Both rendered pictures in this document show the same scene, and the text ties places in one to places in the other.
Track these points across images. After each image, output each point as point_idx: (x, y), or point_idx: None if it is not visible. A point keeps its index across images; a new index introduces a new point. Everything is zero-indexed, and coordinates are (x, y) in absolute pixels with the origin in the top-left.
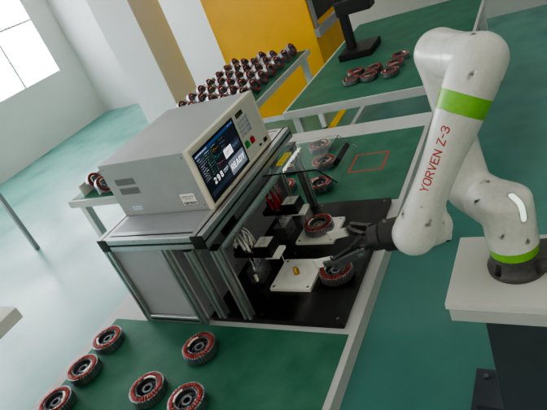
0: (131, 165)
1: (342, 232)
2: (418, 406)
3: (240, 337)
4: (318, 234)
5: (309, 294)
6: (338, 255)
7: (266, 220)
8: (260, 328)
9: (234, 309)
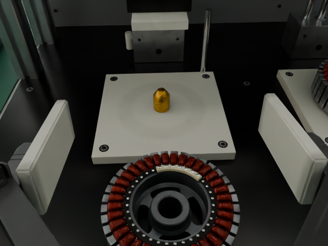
0: None
1: (296, 157)
2: None
3: None
4: (327, 102)
5: (84, 163)
6: (6, 210)
7: (319, 3)
8: (7, 103)
9: (58, 47)
